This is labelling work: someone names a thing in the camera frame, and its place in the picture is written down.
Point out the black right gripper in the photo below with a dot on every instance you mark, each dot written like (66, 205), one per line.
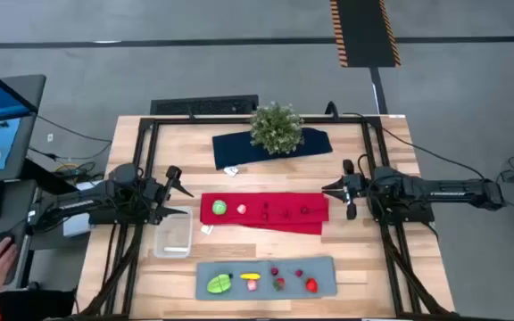
(357, 189)

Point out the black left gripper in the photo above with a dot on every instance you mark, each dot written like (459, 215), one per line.
(152, 196)

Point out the round green toy fruit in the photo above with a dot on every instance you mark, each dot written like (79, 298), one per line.
(219, 207)

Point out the pink toy fruit piece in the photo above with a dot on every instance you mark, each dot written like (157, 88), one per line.
(241, 208)
(251, 285)

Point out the red toy strawberry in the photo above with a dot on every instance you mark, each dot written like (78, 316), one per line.
(312, 285)

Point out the dark red toy apple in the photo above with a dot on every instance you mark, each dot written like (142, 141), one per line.
(274, 271)

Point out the green toy starfruit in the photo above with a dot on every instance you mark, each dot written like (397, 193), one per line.
(219, 284)

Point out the yellow toy banana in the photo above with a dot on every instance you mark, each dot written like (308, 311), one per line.
(250, 276)

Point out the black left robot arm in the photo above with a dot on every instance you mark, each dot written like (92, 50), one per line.
(74, 203)

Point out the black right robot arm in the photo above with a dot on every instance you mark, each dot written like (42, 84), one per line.
(444, 192)

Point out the clear plastic tupperware container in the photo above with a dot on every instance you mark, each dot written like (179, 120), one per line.
(172, 241)

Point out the white cloth tag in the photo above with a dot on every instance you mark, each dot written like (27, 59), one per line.
(231, 170)
(206, 229)

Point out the red cloth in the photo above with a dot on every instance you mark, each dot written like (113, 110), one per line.
(230, 219)

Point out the navy blue cloth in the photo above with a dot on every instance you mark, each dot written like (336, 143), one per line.
(234, 151)

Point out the grey cloth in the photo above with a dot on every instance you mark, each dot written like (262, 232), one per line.
(328, 267)

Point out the green potted plant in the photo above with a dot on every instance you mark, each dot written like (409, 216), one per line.
(277, 129)

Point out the black keyboard on table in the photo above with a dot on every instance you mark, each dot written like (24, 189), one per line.
(203, 106)

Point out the white box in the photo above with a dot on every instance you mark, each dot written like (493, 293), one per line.
(76, 225)

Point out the dark grey computer desk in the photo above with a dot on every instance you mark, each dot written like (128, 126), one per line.
(14, 196)

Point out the black floor mat orange stripes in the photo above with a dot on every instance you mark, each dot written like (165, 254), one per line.
(364, 31)

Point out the black computer mouse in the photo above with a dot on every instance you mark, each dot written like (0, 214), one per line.
(3, 237)

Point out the black metal table frame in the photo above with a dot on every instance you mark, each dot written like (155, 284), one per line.
(257, 120)

